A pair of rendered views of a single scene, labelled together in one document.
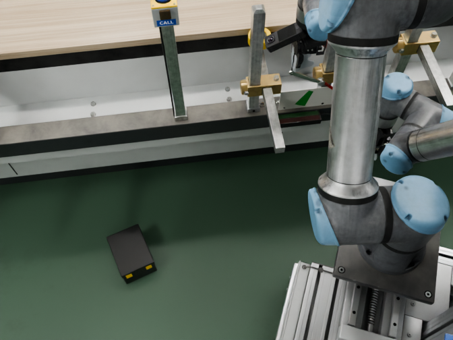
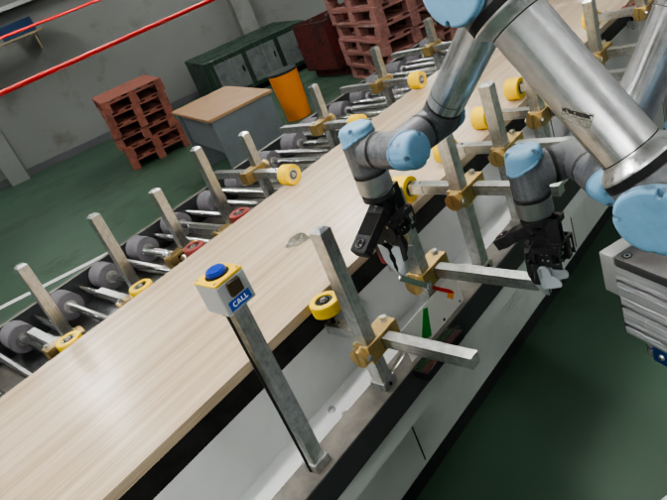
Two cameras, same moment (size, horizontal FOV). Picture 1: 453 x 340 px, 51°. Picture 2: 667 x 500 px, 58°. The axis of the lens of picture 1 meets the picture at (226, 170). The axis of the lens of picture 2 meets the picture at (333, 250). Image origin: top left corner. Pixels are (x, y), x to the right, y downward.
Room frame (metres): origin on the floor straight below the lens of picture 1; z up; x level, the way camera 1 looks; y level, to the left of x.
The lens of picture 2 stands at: (0.06, 0.51, 1.67)
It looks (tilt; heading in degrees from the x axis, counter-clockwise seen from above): 26 degrees down; 328
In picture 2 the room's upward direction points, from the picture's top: 23 degrees counter-clockwise
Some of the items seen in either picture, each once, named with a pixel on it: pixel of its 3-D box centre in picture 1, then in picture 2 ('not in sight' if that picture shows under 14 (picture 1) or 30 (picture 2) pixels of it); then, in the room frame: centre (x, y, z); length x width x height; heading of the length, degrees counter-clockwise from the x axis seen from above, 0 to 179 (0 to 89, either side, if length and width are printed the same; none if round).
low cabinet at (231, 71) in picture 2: not in sight; (249, 62); (8.84, -4.86, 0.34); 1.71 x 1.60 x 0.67; 72
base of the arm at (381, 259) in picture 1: (396, 235); not in sight; (0.41, -0.38, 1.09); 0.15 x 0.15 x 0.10
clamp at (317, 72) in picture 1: (333, 71); (426, 272); (1.10, -0.37, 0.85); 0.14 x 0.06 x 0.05; 97
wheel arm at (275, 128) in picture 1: (267, 96); (395, 341); (1.02, -0.14, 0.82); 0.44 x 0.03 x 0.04; 7
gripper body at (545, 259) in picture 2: (376, 133); (545, 238); (0.76, -0.43, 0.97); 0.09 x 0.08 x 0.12; 7
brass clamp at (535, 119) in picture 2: not in sight; (541, 113); (1.18, -1.11, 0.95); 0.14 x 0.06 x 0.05; 97
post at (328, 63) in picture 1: (328, 67); (419, 268); (1.10, -0.35, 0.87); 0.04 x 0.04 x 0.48; 7
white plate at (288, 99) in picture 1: (315, 97); (434, 314); (1.07, -0.32, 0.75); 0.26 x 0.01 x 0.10; 97
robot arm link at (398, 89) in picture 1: (393, 96); (528, 172); (0.77, -0.43, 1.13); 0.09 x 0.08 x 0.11; 51
